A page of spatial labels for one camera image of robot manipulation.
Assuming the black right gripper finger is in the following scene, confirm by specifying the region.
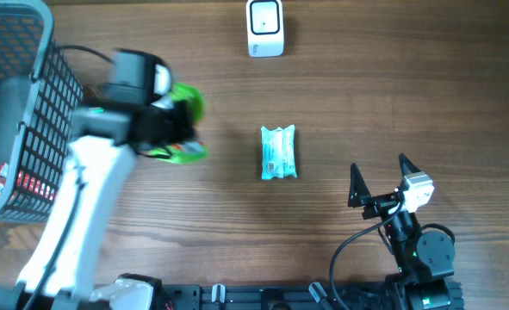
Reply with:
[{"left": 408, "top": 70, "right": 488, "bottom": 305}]
[
  {"left": 348, "top": 163, "right": 371, "bottom": 208},
  {"left": 399, "top": 153, "right": 420, "bottom": 176}
]

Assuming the green snack bag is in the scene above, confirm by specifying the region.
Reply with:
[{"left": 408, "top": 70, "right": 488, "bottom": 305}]
[{"left": 143, "top": 83, "right": 208, "bottom": 164}]

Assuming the light blue tissue pack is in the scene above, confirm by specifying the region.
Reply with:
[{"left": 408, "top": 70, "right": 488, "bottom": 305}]
[{"left": 261, "top": 125, "right": 297, "bottom": 180}]

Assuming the red candy bar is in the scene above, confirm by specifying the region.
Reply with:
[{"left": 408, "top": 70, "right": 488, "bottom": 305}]
[{"left": 16, "top": 170, "right": 57, "bottom": 202}]

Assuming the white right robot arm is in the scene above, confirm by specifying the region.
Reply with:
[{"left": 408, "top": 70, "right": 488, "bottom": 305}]
[{"left": 348, "top": 153, "right": 465, "bottom": 309}]

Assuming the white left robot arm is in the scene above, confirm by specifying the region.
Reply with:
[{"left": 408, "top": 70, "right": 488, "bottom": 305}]
[{"left": 0, "top": 100, "right": 205, "bottom": 309}]

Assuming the white barcode scanner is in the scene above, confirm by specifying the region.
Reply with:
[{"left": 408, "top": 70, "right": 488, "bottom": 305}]
[{"left": 245, "top": 0, "right": 285, "bottom": 58}]

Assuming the dark grey plastic basket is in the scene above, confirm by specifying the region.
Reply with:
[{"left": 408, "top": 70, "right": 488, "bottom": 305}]
[{"left": 0, "top": 0, "right": 83, "bottom": 223}]

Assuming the black right camera cable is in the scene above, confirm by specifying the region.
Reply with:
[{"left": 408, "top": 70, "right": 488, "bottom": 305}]
[{"left": 328, "top": 200, "right": 406, "bottom": 310}]

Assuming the black camera cable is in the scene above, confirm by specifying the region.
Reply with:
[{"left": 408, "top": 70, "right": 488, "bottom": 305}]
[
  {"left": 21, "top": 44, "right": 117, "bottom": 310},
  {"left": 328, "top": 200, "right": 406, "bottom": 310}
]

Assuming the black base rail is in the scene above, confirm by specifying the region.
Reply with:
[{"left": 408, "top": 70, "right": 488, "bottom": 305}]
[{"left": 163, "top": 282, "right": 466, "bottom": 310}]

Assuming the black left camera cable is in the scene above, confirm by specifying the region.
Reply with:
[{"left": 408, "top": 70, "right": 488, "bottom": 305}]
[{"left": 21, "top": 44, "right": 117, "bottom": 310}]

